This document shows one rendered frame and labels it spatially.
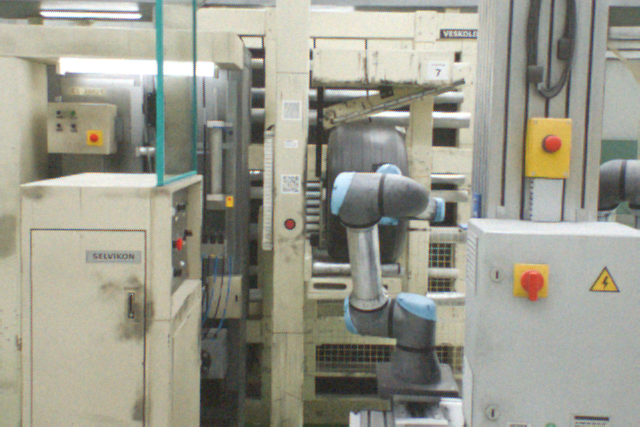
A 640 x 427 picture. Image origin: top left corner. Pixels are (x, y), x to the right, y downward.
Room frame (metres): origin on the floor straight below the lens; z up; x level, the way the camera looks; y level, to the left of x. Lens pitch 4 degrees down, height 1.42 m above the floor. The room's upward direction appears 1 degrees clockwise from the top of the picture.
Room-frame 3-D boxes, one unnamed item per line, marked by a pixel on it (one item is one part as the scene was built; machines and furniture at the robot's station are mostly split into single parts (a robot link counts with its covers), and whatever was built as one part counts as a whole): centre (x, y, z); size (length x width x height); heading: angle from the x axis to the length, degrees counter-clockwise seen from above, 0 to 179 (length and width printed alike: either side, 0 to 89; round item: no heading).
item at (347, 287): (2.69, -0.13, 0.83); 0.36 x 0.09 x 0.06; 91
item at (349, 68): (3.13, -0.24, 1.71); 0.61 x 0.25 x 0.15; 91
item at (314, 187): (3.20, 0.10, 1.05); 0.20 x 0.15 x 0.30; 91
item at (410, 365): (2.01, -0.28, 0.77); 0.15 x 0.15 x 0.10
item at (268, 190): (2.77, 0.22, 1.19); 0.05 x 0.04 x 0.48; 1
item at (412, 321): (2.01, -0.27, 0.88); 0.13 x 0.12 x 0.14; 74
